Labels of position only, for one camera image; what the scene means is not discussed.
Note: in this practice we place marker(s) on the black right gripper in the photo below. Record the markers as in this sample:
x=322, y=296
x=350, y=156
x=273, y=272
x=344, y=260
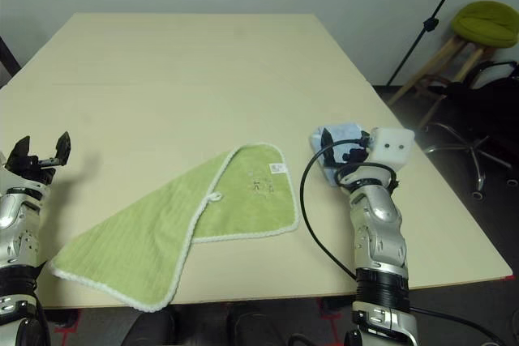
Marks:
x=356, y=156

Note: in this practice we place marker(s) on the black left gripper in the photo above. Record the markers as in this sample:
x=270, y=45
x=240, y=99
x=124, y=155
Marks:
x=34, y=167

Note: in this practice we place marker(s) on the green towel white trim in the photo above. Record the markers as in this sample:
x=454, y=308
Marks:
x=146, y=240

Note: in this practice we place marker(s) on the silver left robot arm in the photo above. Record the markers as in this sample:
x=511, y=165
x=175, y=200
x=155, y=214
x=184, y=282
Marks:
x=18, y=220

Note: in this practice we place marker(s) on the folded blue towel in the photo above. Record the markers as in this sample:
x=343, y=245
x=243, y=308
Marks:
x=344, y=132

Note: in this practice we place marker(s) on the beige side table black legs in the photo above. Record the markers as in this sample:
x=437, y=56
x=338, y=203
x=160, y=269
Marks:
x=6, y=58

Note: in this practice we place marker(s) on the black stand pole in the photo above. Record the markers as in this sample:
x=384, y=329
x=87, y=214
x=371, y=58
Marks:
x=431, y=24

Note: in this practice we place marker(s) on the black office chair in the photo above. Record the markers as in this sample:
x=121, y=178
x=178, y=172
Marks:
x=494, y=111

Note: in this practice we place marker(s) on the wooden stool green cushion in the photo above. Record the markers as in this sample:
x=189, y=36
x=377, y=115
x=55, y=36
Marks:
x=486, y=24

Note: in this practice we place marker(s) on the black right robot foot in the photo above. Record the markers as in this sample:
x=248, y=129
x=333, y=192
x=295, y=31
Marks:
x=253, y=325

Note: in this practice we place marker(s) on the black robot foot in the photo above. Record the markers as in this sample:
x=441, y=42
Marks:
x=148, y=327
x=253, y=325

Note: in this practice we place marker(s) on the black left robot foot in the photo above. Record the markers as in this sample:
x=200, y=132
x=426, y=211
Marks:
x=148, y=327

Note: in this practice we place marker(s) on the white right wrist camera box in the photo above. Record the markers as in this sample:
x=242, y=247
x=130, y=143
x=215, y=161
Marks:
x=391, y=147

